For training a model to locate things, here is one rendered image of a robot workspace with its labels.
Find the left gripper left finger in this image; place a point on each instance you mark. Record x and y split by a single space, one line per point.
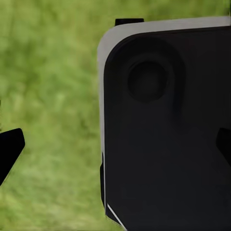
12 143

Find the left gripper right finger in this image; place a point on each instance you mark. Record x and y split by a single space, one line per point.
223 143

